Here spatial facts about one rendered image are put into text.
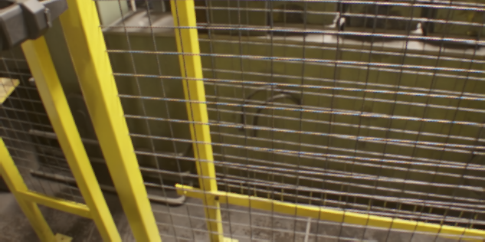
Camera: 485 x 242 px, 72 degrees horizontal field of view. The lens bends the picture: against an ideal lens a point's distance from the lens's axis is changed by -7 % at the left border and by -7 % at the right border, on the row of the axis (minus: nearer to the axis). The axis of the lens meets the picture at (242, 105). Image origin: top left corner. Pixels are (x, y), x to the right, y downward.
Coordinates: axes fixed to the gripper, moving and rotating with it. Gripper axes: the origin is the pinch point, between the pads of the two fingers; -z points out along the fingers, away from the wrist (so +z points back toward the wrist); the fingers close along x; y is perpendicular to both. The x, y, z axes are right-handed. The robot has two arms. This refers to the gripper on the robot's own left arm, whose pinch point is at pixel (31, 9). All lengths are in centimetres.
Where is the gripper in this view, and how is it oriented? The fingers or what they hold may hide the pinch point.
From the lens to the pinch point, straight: 62.4
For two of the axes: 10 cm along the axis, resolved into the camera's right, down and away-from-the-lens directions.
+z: -2.2, 5.4, -8.1
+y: -0.5, -8.4, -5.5
